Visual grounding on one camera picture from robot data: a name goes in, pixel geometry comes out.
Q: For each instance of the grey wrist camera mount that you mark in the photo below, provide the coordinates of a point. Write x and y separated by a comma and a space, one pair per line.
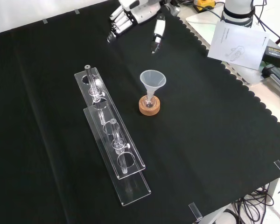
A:
173, 8

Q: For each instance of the black bench cloth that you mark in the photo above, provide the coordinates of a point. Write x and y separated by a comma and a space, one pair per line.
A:
200, 140

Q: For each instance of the black power adapter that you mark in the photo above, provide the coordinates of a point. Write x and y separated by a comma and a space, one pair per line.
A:
276, 54

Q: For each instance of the clear glass weighing funnel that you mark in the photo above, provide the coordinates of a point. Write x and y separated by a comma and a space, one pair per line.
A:
98, 82

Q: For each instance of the black and grey clamp tool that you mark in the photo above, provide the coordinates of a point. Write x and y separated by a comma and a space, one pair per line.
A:
276, 74

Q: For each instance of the translucent plastic funnel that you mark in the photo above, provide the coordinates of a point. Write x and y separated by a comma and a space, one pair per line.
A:
153, 79

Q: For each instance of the clear acrylic funnel stand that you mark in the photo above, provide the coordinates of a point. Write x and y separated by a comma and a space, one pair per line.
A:
130, 186

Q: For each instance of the yellow stop button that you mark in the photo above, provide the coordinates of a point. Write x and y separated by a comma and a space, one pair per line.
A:
204, 3

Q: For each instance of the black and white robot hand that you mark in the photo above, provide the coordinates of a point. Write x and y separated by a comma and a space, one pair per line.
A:
142, 10

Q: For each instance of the small round-bottom glass flask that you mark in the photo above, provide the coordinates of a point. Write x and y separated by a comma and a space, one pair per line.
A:
149, 102

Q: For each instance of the grey bench leg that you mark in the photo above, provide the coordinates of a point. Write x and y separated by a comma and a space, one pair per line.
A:
273, 189

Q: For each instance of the white printed paper sheet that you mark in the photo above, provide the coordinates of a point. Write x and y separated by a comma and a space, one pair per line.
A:
238, 44

